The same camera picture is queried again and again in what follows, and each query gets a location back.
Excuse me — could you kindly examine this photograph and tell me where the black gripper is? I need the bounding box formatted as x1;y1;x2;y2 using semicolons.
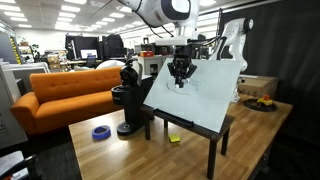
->
166;44;198;88

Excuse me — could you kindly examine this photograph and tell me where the white whiteboard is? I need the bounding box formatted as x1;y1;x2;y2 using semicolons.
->
143;58;242;134

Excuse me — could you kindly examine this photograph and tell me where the brown cardboard box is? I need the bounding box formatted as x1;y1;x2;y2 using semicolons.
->
237;74;280;100

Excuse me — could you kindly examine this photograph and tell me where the yellow red emergency button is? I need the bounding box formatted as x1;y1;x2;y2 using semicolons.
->
256;94;274;107

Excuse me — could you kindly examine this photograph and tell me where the white cart table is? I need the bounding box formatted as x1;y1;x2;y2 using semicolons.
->
136;54;168;78

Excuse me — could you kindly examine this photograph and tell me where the small orange box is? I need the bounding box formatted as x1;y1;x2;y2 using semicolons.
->
139;50;155;58

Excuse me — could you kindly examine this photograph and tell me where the black board ledge strip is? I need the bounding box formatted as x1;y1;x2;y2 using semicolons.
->
153;108;195;130

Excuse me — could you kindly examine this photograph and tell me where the black coffee machine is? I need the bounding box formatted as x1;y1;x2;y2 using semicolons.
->
110;57;155;137

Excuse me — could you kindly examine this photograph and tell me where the black backdrop curtain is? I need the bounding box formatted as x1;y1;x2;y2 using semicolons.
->
218;0;320;146

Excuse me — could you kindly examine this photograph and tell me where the small yellow block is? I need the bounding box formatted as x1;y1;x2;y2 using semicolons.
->
168;133;182;144

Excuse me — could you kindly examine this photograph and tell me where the black equipment cabinet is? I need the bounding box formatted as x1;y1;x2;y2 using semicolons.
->
101;33;127;58

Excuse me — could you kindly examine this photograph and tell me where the black computer monitor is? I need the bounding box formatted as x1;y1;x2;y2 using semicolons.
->
64;34;100;62

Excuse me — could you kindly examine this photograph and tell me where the blue tape roll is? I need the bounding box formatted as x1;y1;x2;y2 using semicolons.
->
91;124;112;141

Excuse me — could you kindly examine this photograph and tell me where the orange sofa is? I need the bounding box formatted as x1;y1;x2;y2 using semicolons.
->
9;65;125;136

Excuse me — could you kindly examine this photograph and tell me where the yellow bin shelf rack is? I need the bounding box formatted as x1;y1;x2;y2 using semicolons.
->
8;34;24;66

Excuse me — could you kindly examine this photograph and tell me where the white tall cabinet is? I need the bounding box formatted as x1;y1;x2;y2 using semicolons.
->
0;61;29;150

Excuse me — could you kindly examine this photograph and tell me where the black white chair part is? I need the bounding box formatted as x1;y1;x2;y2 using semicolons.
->
0;150;38;180

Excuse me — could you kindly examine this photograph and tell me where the black coiled cable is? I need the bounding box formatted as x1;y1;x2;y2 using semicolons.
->
243;98;278;113

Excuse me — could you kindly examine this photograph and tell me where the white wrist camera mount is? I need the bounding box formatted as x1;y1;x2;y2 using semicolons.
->
154;35;190;47

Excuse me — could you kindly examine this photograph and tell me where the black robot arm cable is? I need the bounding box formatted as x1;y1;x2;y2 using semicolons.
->
141;16;225;51

